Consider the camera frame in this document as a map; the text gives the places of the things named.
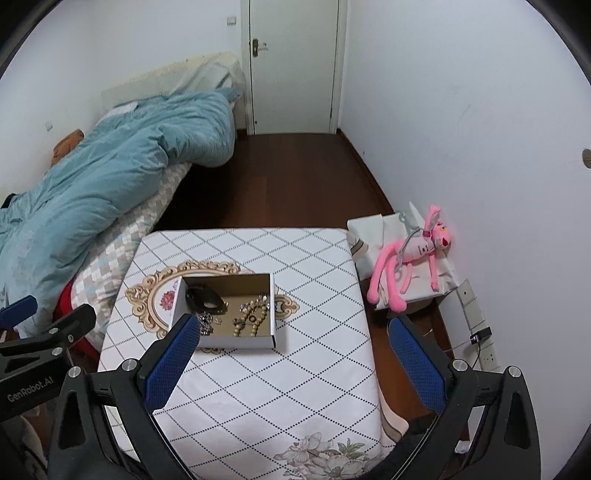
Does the pink plush toy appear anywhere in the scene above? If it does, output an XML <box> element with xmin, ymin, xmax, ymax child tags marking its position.
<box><xmin>368</xmin><ymin>205</ymin><xmax>453</xmax><ymax>312</ymax></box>

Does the cardboard box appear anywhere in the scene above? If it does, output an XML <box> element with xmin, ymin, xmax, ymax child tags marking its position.
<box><xmin>165</xmin><ymin>272</ymin><xmax>277</xmax><ymax>350</ymax></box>

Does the wooden bead bracelet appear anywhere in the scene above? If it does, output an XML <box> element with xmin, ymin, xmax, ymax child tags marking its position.
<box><xmin>231</xmin><ymin>300</ymin><xmax>271</xmax><ymax>337</ymax></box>

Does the white door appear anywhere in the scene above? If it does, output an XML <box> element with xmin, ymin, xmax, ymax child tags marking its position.
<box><xmin>249</xmin><ymin>0</ymin><xmax>342</xmax><ymax>136</ymax></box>

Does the light blue duvet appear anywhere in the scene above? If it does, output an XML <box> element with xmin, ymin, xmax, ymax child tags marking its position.
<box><xmin>0</xmin><ymin>90</ymin><xmax>243</xmax><ymax>324</ymax></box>

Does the white diamond-pattern tablecloth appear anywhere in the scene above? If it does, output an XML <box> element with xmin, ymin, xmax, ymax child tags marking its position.
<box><xmin>97</xmin><ymin>227</ymin><xmax>409</xmax><ymax>480</ymax></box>

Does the white wall socket strip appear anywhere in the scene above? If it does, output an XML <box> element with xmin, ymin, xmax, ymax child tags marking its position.
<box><xmin>457</xmin><ymin>278</ymin><xmax>502</xmax><ymax>372</ymax></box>

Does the black watch band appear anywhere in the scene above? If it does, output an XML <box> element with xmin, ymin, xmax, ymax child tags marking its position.
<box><xmin>185</xmin><ymin>285</ymin><xmax>227</xmax><ymax>315</ymax></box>

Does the thin silver charm bracelet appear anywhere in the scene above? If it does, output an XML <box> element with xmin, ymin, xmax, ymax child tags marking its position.
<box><xmin>238</xmin><ymin>294</ymin><xmax>271</xmax><ymax>315</ymax></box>

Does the orange pillow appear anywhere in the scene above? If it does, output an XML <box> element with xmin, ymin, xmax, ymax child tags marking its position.
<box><xmin>51</xmin><ymin>130</ymin><xmax>85</xmax><ymax>167</ymax></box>

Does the cream pillow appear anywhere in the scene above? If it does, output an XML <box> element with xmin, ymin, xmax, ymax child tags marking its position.
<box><xmin>166</xmin><ymin>51</ymin><xmax>245</xmax><ymax>100</ymax></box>

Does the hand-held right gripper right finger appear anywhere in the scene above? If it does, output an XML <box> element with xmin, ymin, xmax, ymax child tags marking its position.
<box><xmin>388</xmin><ymin>315</ymin><xmax>542</xmax><ymax>480</ymax></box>

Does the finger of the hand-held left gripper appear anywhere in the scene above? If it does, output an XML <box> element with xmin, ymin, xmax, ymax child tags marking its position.
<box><xmin>0</xmin><ymin>304</ymin><xmax>98</xmax><ymax>357</ymax></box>
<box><xmin>0</xmin><ymin>295</ymin><xmax>38</xmax><ymax>329</ymax></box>

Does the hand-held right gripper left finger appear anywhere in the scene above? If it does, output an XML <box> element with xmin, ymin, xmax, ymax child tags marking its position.
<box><xmin>46</xmin><ymin>313</ymin><xmax>201</xmax><ymax>480</ymax></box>

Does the checkered pillow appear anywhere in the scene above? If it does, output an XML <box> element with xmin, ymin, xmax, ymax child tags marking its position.
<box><xmin>69</xmin><ymin>161</ymin><xmax>192</xmax><ymax>319</ymax></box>

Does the grey wire hanger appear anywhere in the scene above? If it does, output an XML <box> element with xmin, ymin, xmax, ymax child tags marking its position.
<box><xmin>397</xmin><ymin>213</ymin><xmax>428</xmax><ymax>254</ymax></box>

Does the red blanket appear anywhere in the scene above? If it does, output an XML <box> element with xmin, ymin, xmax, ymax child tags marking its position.
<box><xmin>53</xmin><ymin>281</ymin><xmax>107</xmax><ymax>361</ymax></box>

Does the white headboard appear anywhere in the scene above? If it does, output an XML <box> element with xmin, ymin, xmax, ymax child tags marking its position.
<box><xmin>102</xmin><ymin>69</ymin><xmax>185</xmax><ymax>112</ymax></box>

